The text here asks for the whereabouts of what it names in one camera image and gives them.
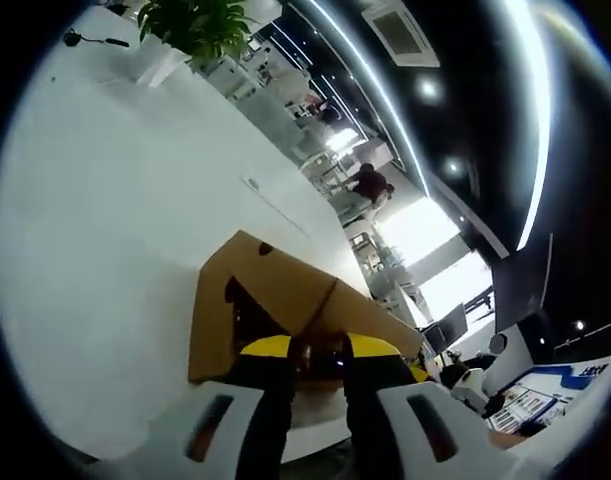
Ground wall poster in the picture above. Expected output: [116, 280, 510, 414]
[484, 362, 611, 436]

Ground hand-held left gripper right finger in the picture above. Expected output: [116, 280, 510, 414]
[342, 330, 509, 469]

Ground ceiling air conditioner vent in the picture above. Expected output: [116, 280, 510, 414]
[360, 0, 441, 69]

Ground potted green plant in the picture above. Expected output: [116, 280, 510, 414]
[134, 0, 259, 89]

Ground thin black table cable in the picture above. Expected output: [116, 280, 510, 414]
[79, 35, 131, 49]

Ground round ceiling spotlights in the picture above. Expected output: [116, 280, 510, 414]
[417, 79, 466, 176]

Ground white linear ceiling light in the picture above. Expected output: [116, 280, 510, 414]
[304, 0, 431, 201]
[504, 0, 555, 252]

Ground brown cardboard shoe box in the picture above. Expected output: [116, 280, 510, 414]
[187, 229, 426, 386]

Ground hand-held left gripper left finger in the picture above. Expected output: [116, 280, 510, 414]
[148, 335, 299, 469]

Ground white table cable hatch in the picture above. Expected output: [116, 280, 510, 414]
[239, 174, 311, 236]

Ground black monitor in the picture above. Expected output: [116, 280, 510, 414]
[423, 302, 470, 351]

